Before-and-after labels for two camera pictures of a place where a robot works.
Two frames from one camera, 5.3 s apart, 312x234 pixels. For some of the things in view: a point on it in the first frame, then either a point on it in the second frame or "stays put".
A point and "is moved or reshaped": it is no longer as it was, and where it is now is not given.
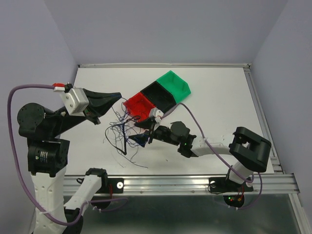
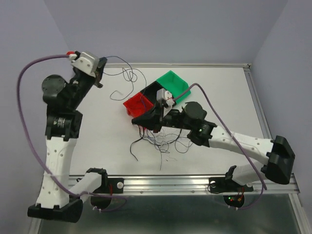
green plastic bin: x=179 y=87 stays put
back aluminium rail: x=225 y=65 stays put
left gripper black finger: x=99 y=103 → x=102 y=62
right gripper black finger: x=142 y=138 → x=152 y=122
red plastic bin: x=138 y=107 stays put
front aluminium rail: x=188 y=185 stays put
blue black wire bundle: x=117 y=135 is moved or reshaped
